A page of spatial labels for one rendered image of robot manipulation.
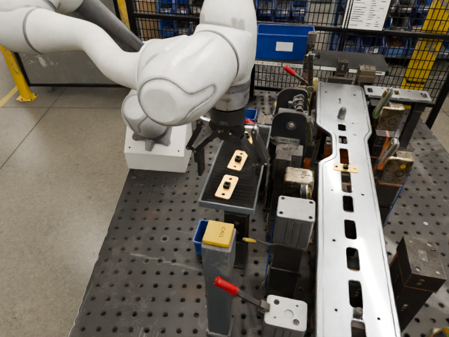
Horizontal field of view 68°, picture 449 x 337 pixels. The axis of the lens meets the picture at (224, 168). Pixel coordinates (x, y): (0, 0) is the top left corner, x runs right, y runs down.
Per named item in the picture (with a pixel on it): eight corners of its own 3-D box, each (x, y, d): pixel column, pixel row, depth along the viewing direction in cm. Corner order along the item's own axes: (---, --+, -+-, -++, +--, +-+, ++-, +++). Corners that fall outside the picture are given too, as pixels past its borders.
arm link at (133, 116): (129, 134, 150) (109, 124, 128) (139, 95, 151) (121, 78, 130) (164, 142, 149) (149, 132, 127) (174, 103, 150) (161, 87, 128)
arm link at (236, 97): (243, 90, 62) (242, 118, 66) (256, 70, 69) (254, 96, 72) (198, 83, 64) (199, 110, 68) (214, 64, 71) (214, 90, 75)
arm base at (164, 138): (130, 148, 155) (125, 146, 150) (139, 101, 157) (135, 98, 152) (168, 154, 154) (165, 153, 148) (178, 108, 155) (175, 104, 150)
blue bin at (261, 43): (311, 61, 178) (316, 36, 170) (254, 58, 181) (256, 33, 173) (310, 49, 191) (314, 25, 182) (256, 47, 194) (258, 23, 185)
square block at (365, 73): (357, 133, 185) (377, 71, 162) (343, 132, 186) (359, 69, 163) (357, 126, 191) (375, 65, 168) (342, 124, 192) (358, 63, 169)
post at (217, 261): (229, 340, 101) (231, 254, 73) (205, 335, 103) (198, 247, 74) (234, 316, 107) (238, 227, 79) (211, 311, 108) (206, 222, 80)
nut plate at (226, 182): (228, 200, 83) (228, 196, 82) (214, 196, 83) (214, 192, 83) (238, 178, 89) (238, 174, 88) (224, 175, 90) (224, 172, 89)
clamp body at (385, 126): (384, 176, 159) (411, 111, 136) (358, 172, 161) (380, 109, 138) (381, 164, 165) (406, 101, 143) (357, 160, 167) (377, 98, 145)
